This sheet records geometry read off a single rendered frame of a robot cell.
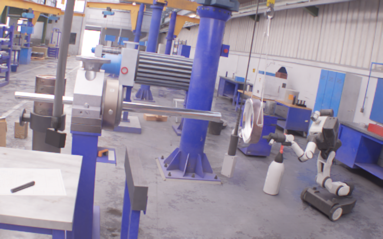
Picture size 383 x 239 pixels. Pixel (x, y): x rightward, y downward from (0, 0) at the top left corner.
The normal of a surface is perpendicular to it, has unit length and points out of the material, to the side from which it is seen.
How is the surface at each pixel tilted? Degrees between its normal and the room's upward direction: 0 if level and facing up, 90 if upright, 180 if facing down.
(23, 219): 90
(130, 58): 90
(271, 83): 90
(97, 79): 45
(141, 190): 90
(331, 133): 124
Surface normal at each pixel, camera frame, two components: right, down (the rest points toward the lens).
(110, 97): 0.27, -0.18
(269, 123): 0.20, 0.25
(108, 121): 0.13, 0.66
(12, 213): 0.16, -0.96
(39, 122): -0.11, 0.21
